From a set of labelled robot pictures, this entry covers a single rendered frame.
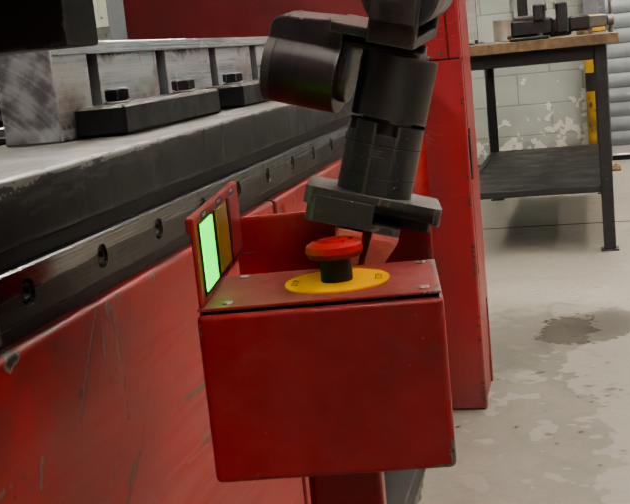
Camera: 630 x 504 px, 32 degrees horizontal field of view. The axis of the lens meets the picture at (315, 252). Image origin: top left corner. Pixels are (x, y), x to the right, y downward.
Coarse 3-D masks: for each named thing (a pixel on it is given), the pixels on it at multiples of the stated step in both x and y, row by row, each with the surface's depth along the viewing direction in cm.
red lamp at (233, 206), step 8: (232, 200) 85; (232, 208) 85; (232, 216) 84; (232, 224) 84; (240, 224) 88; (232, 232) 84; (240, 232) 88; (232, 240) 84; (240, 240) 87; (240, 248) 87
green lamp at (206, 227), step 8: (208, 216) 74; (200, 224) 71; (208, 224) 74; (200, 232) 71; (208, 232) 73; (208, 240) 73; (208, 248) 73; (208, 256) 73; (216, 256) 76; (208, 264) 72; (216, 264) 75; (208, 272) 72; (216, 272) 75; (208, 280) 72; (216, 280) 75; (208, 288) 72
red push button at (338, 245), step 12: (324, 240) 74; (336, 240) 74; (348, 240) 74; (312, 252) 73; (324, 252) 73; (336, 252) 73; (348, 252) 73; (360, 252) 74; (324, 264) 74; (336, 264) 74; (348, 264) 74; (324, 276) 74; (336, 276) 74; (348, 276) 74
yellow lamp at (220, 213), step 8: (224, 208) 81; (216, 216) 77; (224, 216) 80; (216, 224) 77; (224, 224) 80; (224, 232) 80; (224, 240) 80; (224, 248) 79; (224, 256) 79; (224, 264) 79
